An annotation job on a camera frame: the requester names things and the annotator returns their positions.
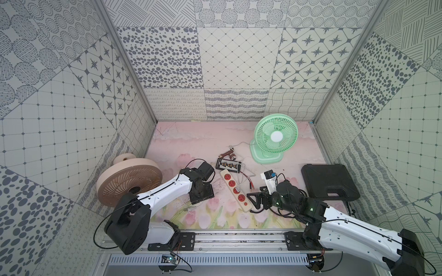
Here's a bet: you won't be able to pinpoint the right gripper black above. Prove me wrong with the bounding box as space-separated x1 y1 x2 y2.
247 185 297 215

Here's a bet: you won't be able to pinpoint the white fan cable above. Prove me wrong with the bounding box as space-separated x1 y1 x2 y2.
165 141 256 215

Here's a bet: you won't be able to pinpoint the cream power strip red sockets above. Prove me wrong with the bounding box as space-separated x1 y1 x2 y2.
220 169 253 212

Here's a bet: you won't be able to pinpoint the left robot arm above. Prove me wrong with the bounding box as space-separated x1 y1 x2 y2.
104 161 215 255

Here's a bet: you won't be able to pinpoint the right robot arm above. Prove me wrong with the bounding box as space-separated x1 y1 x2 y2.
247 181 426 276

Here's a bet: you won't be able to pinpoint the red banana plug leads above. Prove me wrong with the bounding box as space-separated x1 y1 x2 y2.
242 172 254 190

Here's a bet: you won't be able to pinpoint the green desk fan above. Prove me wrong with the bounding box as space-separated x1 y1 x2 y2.
250 114 298 164

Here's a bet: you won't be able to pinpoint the beige desk fan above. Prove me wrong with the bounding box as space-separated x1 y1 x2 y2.
96 153 163 207

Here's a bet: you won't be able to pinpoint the dark red clamp tool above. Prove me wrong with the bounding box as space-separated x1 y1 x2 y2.
219 147 237 161

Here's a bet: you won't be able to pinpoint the black tool case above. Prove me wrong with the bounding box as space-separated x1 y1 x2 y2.
301 164 360 201

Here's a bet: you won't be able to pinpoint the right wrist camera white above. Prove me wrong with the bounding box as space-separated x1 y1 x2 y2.
261 170 277 194

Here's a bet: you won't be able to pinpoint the black power strip cable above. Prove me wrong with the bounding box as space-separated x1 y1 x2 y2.
248 203 305 220

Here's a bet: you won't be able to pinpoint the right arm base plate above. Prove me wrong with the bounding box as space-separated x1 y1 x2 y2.
284 231 331 251

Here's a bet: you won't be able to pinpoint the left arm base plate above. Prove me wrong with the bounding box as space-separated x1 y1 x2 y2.
148 232 196 252

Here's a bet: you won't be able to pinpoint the aluminium mounting rail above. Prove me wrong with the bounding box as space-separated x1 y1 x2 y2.
99 229 384 254

